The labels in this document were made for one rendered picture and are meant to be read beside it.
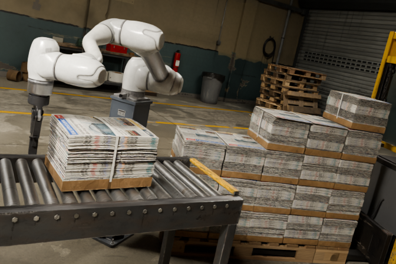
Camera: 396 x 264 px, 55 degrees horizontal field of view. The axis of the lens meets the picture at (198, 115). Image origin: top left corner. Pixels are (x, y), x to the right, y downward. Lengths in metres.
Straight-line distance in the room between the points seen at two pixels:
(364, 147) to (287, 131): 0.62
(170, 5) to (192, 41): 1.06
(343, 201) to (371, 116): 0.66
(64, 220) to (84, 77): 0.50
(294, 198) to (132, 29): 1.69
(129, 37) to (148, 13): 7.39
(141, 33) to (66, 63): 0.55
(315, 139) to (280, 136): 0.27
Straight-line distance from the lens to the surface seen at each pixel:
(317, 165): 2.85
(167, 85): 2.36
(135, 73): 2.46
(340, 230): 3.19
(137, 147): 1.56
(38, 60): 1.48
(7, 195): 1.51
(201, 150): 2.47
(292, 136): 2.68
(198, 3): 9.84
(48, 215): 1.41
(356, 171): 3.04
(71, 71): 1.41
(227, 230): 1.79
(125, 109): 2.49
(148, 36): 1.85
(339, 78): 10.58
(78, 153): 1.48
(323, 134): 2.79
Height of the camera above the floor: 1.44
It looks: 11 degrees down
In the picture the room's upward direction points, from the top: 11 degrees clockwise
